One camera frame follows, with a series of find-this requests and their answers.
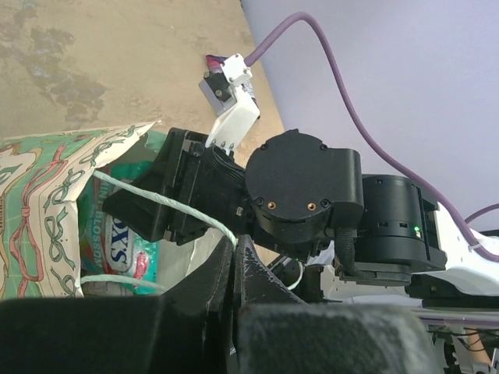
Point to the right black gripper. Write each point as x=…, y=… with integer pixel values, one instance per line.
x=204, y=178

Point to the green patterned paper bag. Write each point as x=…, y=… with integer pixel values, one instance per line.
x=42, y=177

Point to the pink red snack packet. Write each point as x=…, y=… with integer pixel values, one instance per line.
x=143, y=269

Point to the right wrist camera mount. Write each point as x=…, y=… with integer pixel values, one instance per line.
x=231, y=127

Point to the teal mint candy packet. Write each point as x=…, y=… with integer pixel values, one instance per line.
x=107, y=245

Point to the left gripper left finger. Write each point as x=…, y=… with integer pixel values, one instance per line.
x=184, y=330

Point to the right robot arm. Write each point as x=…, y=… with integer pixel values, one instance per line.
x=298, y=197

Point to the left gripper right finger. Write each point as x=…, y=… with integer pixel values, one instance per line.
x=274, y=331

